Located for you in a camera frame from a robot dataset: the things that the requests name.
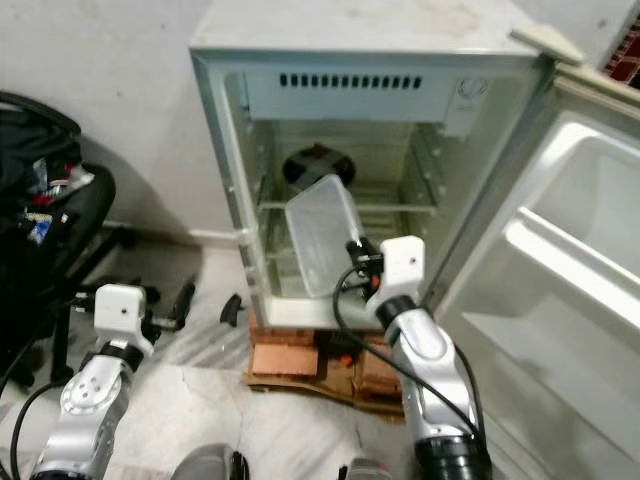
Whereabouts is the clear plastic food container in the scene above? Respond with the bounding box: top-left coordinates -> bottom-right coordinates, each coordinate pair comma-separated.
285,175 -> 364,299

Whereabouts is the glass fridge shelf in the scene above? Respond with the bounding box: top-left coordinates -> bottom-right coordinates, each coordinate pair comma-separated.
258,198 -> 436,215

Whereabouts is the grey mini fridge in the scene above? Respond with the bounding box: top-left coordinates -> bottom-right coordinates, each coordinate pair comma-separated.
188,0 -> 561,331

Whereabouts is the red brick stack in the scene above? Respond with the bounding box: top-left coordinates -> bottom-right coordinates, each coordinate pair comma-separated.
360,340 -> 409,399
248,325 -> 318,379

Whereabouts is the black round container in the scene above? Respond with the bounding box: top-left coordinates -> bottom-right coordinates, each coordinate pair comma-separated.
282,145 -> 354,193

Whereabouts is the grey left robot leg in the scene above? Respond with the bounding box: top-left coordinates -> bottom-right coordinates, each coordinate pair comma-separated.
175,445 -> 249,480

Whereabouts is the grey robot leg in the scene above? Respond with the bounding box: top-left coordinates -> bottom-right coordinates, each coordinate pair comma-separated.
340,458 -> 393,480
175,445 -> 249,480

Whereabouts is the grey right robot leg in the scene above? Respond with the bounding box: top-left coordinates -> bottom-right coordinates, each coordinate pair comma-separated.
340,458 -> 393,480

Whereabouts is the red lattice crate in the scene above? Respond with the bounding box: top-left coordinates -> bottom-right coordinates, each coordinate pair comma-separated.
603,35 -> 640,83

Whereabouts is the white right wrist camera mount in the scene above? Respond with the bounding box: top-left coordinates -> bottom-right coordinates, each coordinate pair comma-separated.
368,236 -> 427,303

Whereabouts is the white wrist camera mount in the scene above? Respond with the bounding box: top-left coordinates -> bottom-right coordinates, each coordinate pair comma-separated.
93,284 -> 149,346
368,236 -> 427,303

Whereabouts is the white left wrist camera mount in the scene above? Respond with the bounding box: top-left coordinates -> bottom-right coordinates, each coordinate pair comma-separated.
93,284 -> 149,346

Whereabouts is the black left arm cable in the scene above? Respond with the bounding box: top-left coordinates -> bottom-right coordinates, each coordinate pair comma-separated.
0,328 -> 97,479

